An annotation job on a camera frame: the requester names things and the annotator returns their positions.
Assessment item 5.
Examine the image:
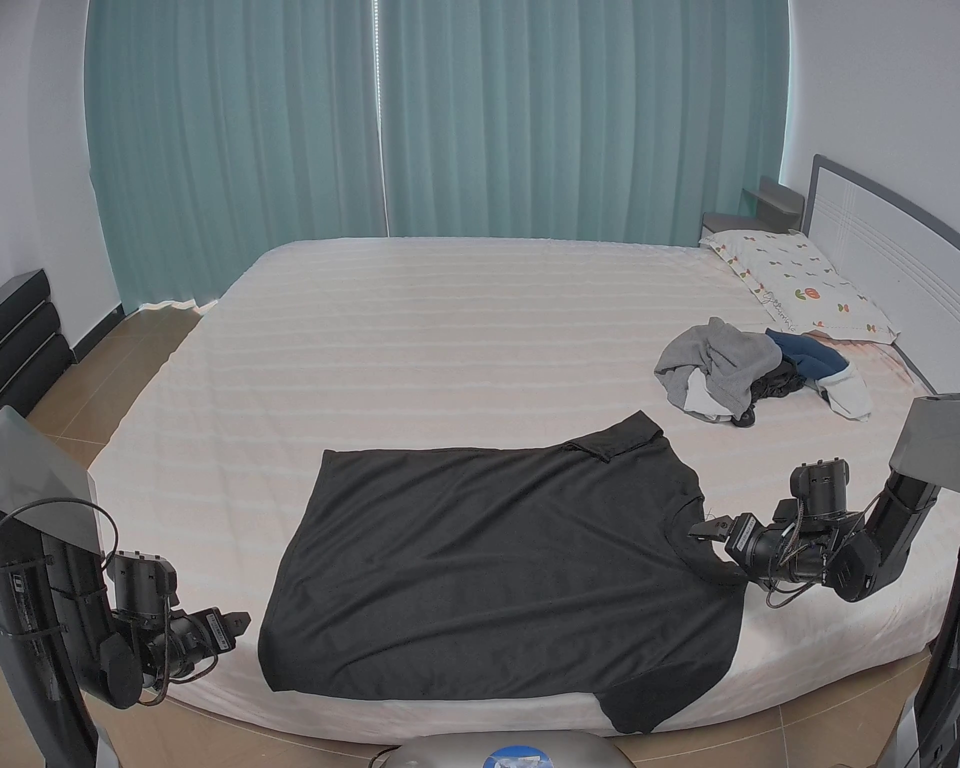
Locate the blue-green curtain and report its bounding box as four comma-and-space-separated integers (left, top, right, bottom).
378, 0, 792, 247
84, 0, 387, 316

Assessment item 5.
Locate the grey bedside table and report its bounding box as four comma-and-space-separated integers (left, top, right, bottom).
701, 174, 806, 240

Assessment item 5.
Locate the black chest of drawers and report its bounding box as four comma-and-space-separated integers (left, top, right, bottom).
0, 270, 76, 420

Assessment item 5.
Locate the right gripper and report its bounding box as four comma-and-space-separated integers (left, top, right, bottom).
688, 512, 798, 586

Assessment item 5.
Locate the white printed pillow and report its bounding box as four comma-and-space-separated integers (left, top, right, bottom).
699, 228, 901, 346

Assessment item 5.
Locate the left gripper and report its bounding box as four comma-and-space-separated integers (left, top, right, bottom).
167, 607, 253, 666

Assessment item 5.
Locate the black cable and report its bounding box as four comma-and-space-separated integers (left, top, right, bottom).
763, 576, 822, 612
0, 497, 121, 575

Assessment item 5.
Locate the black T-shirt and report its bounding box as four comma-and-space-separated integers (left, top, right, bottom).
257, 409, 750, 735

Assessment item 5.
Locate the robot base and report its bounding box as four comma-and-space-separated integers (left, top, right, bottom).
375, 731, 631, 768

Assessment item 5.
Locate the bed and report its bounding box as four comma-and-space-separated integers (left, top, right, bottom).
86, 153, 960, 740

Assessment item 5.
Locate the pile of clothes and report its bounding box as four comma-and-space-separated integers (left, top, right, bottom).
654, 316, 875, 429

